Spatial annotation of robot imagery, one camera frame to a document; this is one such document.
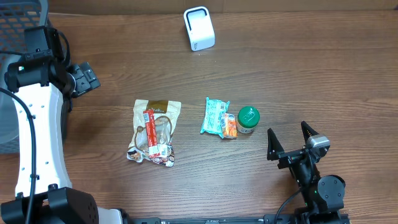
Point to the beige dried food bag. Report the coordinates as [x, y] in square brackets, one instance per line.
[166, 114]

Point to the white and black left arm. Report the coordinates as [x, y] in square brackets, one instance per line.
[43, 84]

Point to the grey plastic mesh basket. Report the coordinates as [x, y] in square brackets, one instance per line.
[16, 16]

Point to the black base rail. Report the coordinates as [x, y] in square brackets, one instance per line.
[236, 220]

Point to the white barcode scanner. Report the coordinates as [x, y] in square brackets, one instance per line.
[199, 28]

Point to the teal snack packet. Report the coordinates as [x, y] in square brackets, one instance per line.
[217, 120]

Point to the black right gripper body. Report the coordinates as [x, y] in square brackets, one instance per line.
[289, 158]

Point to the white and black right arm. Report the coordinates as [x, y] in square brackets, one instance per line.
[323, 196]

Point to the green lid jar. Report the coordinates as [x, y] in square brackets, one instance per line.
[248, 118]

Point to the red stick snack packet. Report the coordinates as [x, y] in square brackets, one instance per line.
[151, 133]

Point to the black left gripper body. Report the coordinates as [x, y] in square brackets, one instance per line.
[85, 80]

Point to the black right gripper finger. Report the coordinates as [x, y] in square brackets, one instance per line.
[274, 148]
[309, 134]

